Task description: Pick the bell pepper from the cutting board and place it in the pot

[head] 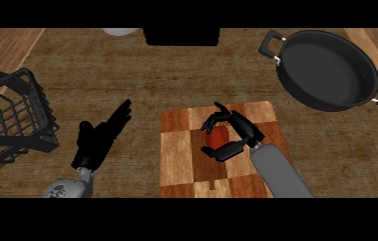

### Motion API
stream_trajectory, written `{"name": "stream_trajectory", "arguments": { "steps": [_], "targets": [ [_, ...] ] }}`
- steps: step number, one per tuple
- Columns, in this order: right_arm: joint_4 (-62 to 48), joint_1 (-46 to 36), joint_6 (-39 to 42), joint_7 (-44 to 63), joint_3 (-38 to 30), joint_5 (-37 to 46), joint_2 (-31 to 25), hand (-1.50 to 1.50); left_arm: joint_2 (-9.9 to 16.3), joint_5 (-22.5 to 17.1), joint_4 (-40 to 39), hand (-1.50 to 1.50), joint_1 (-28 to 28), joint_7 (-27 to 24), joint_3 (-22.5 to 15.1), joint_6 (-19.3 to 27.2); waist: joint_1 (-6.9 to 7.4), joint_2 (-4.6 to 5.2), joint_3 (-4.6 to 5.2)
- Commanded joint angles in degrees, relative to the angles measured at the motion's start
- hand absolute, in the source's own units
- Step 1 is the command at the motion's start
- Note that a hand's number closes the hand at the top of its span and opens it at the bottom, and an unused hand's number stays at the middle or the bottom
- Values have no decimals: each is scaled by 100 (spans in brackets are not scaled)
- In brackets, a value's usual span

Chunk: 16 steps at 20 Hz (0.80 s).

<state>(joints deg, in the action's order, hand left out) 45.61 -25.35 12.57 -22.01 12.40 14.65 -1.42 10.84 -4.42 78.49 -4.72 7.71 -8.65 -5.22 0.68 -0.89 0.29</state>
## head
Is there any black box appliance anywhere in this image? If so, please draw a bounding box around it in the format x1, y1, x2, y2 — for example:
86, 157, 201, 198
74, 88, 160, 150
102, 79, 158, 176
140, 27, 222, 47

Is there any black wire basket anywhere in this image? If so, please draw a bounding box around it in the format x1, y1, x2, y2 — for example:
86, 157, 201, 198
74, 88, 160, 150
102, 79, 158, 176
0, 67, 62, 168

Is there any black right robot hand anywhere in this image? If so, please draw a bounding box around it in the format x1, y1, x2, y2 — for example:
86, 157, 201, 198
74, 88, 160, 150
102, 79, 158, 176
199, 101, 267, 163

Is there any black pot with handles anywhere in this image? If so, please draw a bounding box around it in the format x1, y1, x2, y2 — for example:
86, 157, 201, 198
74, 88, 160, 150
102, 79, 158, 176
258, 29, 378, 113

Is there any pale round object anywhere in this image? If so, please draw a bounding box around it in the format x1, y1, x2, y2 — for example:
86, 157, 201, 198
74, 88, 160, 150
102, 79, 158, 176
101, 27, 142, 37

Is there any checkered wooden cutting board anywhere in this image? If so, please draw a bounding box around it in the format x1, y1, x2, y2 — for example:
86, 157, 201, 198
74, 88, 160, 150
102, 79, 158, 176
158, 100, 294, 199

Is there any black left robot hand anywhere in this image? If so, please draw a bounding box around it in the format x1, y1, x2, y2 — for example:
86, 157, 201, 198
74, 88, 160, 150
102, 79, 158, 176
69, 99, 134, 172

